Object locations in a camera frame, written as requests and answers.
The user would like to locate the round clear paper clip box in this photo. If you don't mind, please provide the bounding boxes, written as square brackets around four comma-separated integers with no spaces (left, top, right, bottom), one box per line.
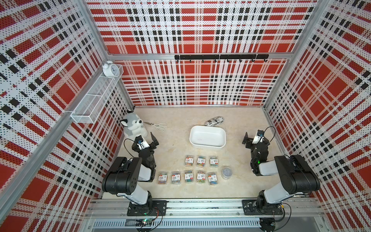
[221,166,233,180]

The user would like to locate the white plastic storage box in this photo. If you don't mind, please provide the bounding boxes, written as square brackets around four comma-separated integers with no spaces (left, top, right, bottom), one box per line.
[189,125,227,150]

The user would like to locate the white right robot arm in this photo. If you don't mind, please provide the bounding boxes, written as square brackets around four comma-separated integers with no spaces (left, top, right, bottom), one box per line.
[242,130,320,215]

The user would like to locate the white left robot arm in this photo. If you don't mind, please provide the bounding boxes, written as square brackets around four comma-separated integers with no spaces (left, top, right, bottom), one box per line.
[102,134,159,216]

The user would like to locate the grey white husky plush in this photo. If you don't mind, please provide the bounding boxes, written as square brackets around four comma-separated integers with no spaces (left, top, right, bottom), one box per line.
[120,110,148,140]

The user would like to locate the newspaper print pouch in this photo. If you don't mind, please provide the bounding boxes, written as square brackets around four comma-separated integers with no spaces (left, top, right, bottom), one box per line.
[204,116,224,127]

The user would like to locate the white alarm clock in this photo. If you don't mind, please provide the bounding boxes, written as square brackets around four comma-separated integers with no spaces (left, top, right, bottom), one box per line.
[102,61,120,77]

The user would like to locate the white handled scissors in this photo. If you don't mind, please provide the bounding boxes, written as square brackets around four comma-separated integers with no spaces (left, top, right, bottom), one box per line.
[145,122,167,132]

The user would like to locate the white wire mesh shelf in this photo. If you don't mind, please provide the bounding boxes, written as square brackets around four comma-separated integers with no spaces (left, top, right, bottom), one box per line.
[71,64,123,124]

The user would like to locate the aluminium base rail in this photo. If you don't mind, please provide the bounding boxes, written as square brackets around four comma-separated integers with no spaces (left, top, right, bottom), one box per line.
[86,198,324,219]

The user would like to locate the black wall hook rail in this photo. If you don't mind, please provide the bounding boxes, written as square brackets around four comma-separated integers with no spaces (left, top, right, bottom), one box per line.
[174,54,269,61]

